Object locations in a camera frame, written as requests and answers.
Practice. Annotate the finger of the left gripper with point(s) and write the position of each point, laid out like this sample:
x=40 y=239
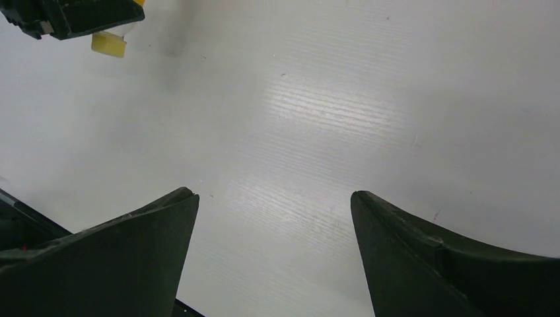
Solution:
x=67 y=19

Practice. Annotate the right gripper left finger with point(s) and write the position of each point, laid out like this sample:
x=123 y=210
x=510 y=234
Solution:
x=100 y=271

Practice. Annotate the yellow juice bottle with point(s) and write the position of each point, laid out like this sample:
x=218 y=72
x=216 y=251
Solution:
x=111 y=41

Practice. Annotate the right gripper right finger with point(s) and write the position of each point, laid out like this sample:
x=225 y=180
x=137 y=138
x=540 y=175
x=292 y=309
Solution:
x=414 y=267

